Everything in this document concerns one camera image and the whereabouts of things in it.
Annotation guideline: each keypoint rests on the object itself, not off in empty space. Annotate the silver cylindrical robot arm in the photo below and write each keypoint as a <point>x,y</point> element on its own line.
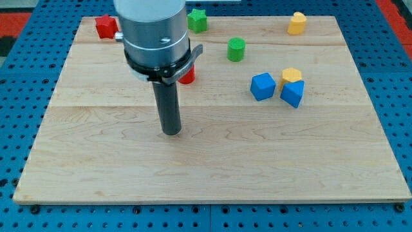
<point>155,35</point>

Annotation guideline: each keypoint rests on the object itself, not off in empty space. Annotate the blue cube block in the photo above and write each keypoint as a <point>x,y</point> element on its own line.
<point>262,86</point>

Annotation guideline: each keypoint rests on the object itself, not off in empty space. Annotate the blue triangle block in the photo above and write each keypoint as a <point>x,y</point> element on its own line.
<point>292,93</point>

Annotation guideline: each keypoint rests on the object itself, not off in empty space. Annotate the red cylinder block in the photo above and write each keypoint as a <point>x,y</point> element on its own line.
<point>189,77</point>

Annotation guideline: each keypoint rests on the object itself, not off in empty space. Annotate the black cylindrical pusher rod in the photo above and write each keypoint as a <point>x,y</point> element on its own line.
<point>168,107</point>

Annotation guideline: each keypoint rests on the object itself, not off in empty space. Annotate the light wooden board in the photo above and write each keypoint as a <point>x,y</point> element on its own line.
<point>100,141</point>

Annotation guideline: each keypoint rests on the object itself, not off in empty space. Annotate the green cylinder block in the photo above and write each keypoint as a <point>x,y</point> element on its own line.
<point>236,49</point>

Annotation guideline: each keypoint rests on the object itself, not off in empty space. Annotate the yellow hexagon block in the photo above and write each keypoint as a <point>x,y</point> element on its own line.
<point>290,75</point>

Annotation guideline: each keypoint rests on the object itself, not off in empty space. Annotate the green star block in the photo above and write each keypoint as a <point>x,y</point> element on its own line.
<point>197,21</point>

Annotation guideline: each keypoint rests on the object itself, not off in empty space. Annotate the yellow heart block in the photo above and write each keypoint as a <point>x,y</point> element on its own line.
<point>297,24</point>

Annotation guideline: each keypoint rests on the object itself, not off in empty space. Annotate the red star block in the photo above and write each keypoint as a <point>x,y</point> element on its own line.
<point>106,27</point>

